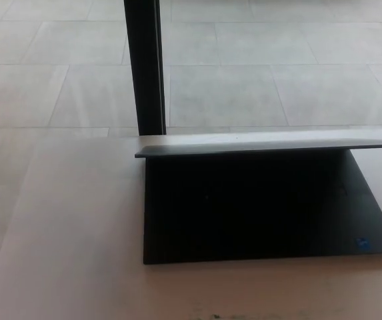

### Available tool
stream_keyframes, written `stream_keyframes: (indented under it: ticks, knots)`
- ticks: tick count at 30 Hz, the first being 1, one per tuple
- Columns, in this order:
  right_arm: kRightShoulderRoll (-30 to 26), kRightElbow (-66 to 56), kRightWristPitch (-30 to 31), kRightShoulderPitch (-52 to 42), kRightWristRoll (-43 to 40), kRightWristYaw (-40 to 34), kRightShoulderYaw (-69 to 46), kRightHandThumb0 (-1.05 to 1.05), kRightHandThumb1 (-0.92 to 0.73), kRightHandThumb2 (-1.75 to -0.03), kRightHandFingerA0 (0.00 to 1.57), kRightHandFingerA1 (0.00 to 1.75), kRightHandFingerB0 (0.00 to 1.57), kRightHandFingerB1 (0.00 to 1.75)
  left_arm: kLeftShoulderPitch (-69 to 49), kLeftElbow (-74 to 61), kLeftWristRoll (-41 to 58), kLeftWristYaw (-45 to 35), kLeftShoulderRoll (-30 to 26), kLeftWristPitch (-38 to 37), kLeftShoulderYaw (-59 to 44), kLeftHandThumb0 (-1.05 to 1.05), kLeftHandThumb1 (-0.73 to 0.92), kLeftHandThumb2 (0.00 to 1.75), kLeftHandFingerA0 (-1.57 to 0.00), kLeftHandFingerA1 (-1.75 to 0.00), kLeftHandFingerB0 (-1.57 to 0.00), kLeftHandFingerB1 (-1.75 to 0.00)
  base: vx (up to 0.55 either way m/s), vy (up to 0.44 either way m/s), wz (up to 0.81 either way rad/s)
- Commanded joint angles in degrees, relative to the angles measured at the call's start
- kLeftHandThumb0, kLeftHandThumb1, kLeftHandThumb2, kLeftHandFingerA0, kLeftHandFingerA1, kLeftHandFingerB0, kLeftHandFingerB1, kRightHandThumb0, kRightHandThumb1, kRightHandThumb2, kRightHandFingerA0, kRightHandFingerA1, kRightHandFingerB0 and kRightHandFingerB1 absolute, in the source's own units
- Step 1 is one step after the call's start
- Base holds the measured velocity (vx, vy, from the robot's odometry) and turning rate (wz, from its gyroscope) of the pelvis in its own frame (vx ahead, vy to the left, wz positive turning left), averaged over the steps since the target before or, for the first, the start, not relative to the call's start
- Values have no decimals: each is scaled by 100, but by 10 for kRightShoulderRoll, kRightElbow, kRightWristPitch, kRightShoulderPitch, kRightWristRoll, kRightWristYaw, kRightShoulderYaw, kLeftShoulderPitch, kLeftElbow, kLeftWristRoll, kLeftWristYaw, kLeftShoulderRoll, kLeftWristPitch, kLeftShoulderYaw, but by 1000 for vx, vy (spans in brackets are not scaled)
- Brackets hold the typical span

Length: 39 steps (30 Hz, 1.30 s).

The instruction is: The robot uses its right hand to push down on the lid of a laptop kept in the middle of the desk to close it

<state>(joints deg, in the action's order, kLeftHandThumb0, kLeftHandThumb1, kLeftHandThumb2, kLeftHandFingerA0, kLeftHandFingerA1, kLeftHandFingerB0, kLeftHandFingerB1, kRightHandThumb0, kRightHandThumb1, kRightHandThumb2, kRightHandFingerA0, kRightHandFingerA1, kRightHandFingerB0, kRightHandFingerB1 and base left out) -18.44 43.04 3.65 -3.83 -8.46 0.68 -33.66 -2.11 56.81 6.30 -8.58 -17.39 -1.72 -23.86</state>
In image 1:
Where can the silver Dell laptop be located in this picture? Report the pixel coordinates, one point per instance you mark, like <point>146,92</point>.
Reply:
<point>260,213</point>

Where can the black vertical post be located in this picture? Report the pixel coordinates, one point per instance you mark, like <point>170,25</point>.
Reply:
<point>145,66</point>

